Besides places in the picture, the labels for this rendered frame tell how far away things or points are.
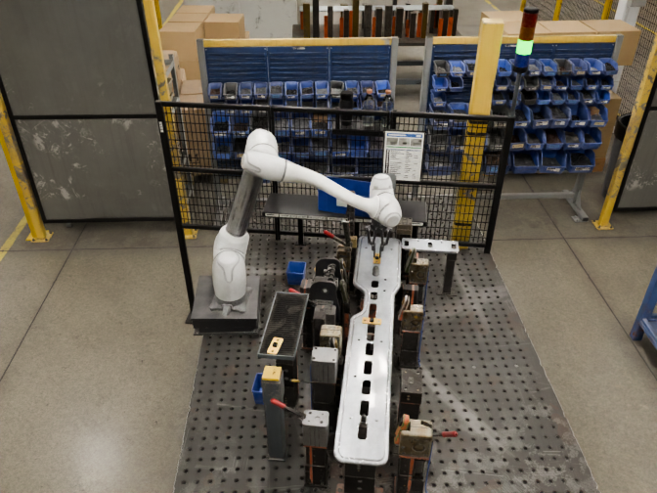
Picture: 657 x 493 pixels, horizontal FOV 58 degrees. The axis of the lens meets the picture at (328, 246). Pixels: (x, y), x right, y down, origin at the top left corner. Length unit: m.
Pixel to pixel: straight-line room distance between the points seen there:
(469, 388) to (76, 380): 2.38
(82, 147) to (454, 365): 3.23
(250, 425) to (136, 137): 2.73
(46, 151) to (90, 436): 2.28
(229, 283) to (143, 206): 2.28
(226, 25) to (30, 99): 2.87
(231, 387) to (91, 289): 2.16
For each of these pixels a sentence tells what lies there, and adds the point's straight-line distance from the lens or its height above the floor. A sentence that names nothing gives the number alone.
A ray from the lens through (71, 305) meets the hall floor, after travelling 4.59.
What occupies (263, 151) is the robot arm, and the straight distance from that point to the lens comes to 2.61.
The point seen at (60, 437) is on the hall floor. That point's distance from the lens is 3.75.
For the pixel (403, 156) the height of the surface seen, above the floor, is 1.30.
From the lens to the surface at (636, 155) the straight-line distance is 5.33.
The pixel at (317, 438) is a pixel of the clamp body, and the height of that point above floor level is 0.99.
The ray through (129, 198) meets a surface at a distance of 5.01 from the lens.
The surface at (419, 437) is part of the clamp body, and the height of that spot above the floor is 1.05.
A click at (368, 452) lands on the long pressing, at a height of 1.00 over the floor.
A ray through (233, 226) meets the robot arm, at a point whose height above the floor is 1.16.
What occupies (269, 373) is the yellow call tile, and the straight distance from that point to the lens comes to 2.17.
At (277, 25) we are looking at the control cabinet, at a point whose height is 0.46.
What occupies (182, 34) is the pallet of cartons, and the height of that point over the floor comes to 1.02.
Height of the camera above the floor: 2.73
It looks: 35 degrees down
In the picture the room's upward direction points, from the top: straight up
